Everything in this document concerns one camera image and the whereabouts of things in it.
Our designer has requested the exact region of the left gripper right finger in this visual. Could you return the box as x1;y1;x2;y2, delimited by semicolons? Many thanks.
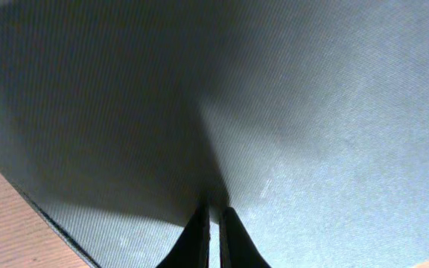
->
219;207;270;268

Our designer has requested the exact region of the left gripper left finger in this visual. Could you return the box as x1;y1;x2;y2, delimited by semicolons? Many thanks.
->
156;205;210;268

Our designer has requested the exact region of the dark green box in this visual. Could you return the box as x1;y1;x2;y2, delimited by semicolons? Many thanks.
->
0;0;429;267

